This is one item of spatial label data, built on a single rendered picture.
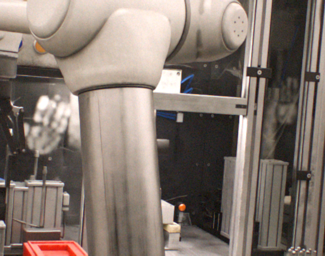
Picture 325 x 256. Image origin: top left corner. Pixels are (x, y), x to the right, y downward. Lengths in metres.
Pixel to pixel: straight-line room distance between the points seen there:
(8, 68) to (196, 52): 0.57
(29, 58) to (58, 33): 0.75
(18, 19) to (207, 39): 0.40
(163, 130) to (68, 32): 1.33
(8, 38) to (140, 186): 0.66
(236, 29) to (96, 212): 0.33
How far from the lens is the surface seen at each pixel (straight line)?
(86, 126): 0.87
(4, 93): 1.45
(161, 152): 1.87
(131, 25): 0.85
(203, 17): 0.95
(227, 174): 2.00
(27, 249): 1.55
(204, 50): 0.96
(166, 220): 1.84
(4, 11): 1.23
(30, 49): 1.58
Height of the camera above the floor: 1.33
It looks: 3 degrees down
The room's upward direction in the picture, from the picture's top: 4 degrees clockwise
